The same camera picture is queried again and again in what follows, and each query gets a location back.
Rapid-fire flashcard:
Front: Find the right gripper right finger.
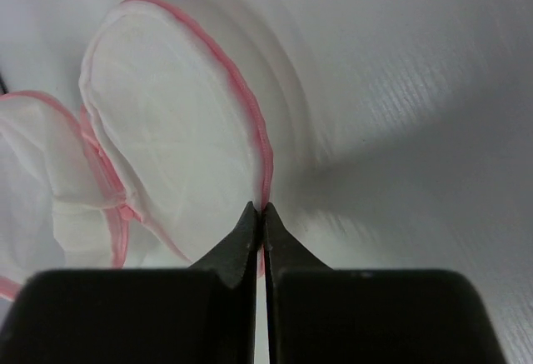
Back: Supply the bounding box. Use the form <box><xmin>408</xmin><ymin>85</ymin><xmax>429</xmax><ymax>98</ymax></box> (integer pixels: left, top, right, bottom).
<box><xmin>262</xmin><ymin>204</ymin><xmax>506</xmax><ymax>363</ymax></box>

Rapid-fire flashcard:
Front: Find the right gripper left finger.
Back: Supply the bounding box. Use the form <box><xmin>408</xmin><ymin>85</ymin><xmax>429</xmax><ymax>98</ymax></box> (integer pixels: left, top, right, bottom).
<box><xmin>1</xmin><ymin>204</ymin><xmax>259</xmax><ymax>363</ymax></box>

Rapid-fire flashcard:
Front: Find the pink mesh laundry bag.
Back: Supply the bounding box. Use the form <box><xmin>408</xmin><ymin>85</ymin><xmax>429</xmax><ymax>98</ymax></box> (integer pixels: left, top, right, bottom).
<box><xmin>1</xmin><ymin>0</ymin><xmax>273</xmax><ymax>300</ymax></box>

